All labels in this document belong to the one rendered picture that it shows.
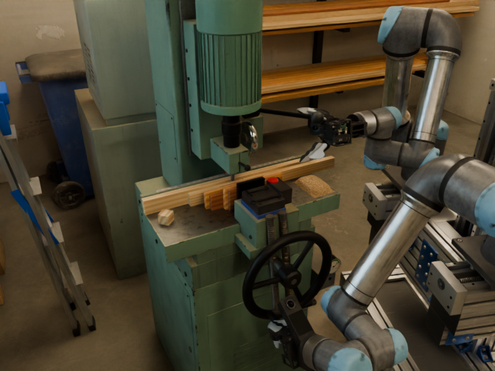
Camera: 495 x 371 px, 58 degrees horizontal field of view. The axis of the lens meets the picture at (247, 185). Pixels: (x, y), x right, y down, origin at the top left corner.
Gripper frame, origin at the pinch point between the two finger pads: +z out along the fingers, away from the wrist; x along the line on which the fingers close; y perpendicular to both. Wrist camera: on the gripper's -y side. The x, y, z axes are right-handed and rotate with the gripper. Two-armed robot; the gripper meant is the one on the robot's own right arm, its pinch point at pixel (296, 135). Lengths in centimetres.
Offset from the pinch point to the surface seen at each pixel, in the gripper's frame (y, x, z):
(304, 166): -18.9, 16.6, -15.2
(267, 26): -179, -31, -99
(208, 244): -5.2, 27.6, 28.3
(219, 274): -7.6, 39.5, 24.8
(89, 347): -83, 101, 62
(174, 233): -8.8, 23.1, 36.4
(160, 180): -59, 23, 24
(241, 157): -12.8, 6.8, 11.4
